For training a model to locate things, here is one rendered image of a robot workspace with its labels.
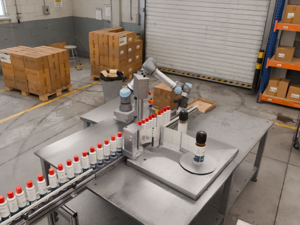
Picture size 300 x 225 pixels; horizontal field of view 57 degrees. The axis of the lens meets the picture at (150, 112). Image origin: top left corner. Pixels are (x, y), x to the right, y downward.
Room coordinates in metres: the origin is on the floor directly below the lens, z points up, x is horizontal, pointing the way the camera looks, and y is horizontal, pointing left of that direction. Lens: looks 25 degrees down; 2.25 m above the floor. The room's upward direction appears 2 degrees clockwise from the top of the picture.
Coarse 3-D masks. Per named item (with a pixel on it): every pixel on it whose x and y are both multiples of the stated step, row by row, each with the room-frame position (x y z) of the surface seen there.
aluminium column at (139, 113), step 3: (138, 72) 2.46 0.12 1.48; (141, 72) 2.44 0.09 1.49; (138, 99) 2.46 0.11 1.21; (141, 99) 2.45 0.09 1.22; (138, 102) 2.46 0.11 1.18; (141, 102) 2.45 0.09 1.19; (138, 105) 2.46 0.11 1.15; (141, 105) 2.45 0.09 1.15; (138, 108) 2.46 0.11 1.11; (141, 108) 2.45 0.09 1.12; (138, 111) 2.46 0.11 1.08; (141, 111) 2.45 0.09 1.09; (138, 114) 2.46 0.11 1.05; (141, 114) 2.45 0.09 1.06; (138, 117) 2.46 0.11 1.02; (138, 120) 2.46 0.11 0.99
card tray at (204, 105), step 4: (196, 100) 3.37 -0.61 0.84; (200, 100) 3.38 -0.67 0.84; (204, 100) 3.34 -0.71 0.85; (208, 100) 3.31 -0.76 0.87; (188, 104) 3.21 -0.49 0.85; (192, 104) 3.25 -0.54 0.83; (196, 104) 3.25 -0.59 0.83; (200, 104) 3.25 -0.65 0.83; (204, 104) 3.26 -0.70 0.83; (208, 104) 3.26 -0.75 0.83; (212, 104) 3.18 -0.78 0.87; (200, 108) 3.13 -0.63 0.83; (204, 108) 3.13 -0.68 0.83; (208, 108) 3.09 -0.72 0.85; (204, 112) 3.01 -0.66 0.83
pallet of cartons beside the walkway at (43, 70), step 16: (16, 48) 5.78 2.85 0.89; (32, 48) 5.82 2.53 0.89; (48, 48) 5.87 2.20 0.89; (16, 64) 5.34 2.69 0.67; (32, 64) 5.11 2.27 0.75; (48, 64) 5.31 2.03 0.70; (64, 64) 5.65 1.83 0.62; (16, 80) 5.38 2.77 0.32; (32, 80) 5.15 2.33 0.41; (48, 80) 5.24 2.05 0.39; (64, 80) 5.61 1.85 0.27; (32, 96) 5.27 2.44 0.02
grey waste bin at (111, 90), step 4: (116, 80) 4.94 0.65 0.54; (120, 80) 5.00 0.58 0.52; (104, 84) 4.96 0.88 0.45; (108, 84) 4.92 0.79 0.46; (112, 84) 4.92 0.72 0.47; (116, 84) 4.95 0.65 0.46; (120, 84) 5.01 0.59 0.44; (104, 88) 4.97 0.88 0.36; (108, 88) 4.93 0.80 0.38; (112, 88) 4.93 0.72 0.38; (116, 88) 4.96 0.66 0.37; (120, 88) 5.02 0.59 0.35; (104, 92) 4.98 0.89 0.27; (108, 92) 4.94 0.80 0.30; (112, 92) 4.94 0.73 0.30; (116, 92) 4.97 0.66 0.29; (104, 96) 5.01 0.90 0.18; (108, 96) 4.94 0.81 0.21; (112, 96) 4.94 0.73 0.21; (116, 96) 4.96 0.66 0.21; (104, 100) 5.02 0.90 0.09; (108, 100) 4.95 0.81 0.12
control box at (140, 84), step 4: (136, 76) 2.36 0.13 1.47; (140, 76) 2.36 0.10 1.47; (136, 80) 2.34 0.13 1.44; (140, 80) 2.29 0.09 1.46; (144, 80) 2.30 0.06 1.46; (148, 80) 2.32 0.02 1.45; (136, 84) 2.34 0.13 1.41; (140, 84) 2.29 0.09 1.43; (144, 84) 2.30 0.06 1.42; (148, 84) 2.32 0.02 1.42; (136, 88) 2.34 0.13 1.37; (140, 88) 2.29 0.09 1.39; (144, 88) 2.30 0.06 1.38; (148, 88) 2.32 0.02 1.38; (136, 92) 2.34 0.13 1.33; (140, 92) 2.29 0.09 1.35; (144, 92) 2.30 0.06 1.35; (148, 92) 2.32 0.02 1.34; (136, 96) 2.34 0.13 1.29; (140, 96) 2.29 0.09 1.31; (144, 96) 2.30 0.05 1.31
